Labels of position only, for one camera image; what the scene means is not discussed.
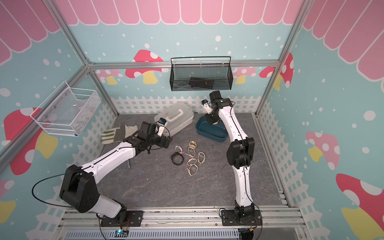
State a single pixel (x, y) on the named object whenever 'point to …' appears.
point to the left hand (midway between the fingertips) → (164, 137)
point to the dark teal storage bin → (217, 132)
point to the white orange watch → (193, 159)
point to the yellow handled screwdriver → (225, 166)
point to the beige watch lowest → (189, 169)
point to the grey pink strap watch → (181, 148)
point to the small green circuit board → (121, 233)
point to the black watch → (177, 158)
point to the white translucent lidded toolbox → (179, 117)
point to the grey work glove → (109, 135)
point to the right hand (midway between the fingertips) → (211, 119)
